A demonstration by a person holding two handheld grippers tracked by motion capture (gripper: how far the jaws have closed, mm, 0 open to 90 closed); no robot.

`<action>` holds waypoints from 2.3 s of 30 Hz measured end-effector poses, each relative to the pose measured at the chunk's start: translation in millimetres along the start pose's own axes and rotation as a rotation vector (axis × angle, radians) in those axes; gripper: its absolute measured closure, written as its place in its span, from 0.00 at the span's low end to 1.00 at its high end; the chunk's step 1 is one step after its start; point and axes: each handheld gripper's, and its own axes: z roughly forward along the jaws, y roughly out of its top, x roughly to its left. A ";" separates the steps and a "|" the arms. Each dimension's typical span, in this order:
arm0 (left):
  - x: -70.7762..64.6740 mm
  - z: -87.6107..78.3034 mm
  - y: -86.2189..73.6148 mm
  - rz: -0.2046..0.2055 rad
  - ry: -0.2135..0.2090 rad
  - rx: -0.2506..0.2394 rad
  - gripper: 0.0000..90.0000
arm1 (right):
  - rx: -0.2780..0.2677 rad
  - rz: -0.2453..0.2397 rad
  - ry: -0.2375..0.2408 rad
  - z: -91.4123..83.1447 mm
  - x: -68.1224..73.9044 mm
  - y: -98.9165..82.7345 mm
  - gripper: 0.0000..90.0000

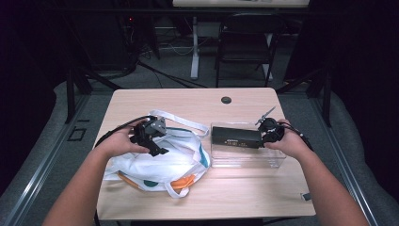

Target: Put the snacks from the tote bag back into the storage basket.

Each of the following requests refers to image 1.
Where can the long black box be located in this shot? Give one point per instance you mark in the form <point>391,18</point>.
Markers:
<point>235,136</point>

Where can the dark round table grommet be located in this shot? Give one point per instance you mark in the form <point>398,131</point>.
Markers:
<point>226,100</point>

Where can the person's left hand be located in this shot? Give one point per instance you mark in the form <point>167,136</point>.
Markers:
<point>119,142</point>

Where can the black folding chair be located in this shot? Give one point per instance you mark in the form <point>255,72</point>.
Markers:
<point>244,40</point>

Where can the white desk leg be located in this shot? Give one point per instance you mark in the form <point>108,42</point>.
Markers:
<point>194,53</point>

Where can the white teal orange tote bag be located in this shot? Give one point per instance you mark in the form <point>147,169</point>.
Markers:
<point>163,169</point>

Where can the aluminium floor rail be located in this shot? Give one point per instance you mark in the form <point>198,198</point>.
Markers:
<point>345,150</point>
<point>40,166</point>

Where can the dark equipment cabinet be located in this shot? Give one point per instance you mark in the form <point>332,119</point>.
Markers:
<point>109,44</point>

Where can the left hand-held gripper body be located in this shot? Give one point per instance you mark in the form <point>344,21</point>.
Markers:
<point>147,130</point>

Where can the clear plastic bin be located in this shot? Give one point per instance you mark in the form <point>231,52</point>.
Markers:
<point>244,157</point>

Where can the black metal stand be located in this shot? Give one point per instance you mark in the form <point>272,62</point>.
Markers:
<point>70,94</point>
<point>327,100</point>

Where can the person's right hand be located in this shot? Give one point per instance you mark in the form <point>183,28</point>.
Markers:
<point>291,144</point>

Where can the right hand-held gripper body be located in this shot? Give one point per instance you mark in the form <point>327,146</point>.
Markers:
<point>272,132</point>

